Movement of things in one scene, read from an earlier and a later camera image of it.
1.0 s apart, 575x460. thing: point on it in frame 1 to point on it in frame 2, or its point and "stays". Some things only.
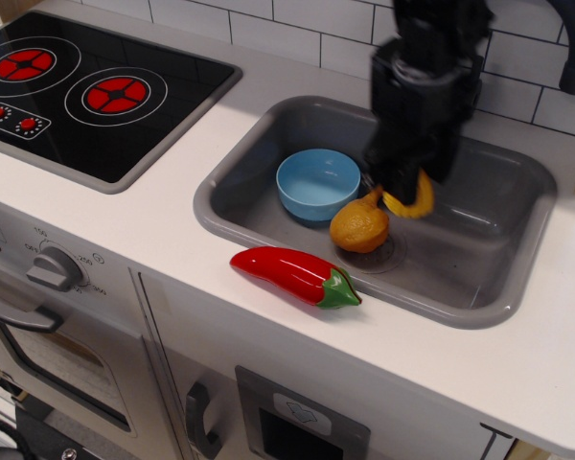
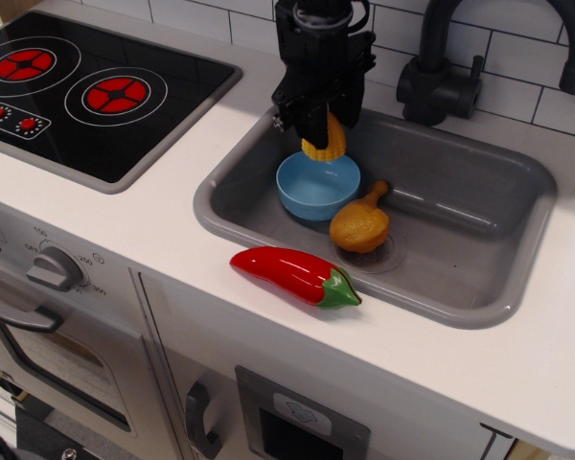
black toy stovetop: (103, 107) stays
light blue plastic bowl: (314, 184) stays
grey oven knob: (57, 267) stays
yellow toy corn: (423, 203) to (336, 143)
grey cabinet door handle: (198, 398) stays
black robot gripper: (421, 100) to (325, 69)
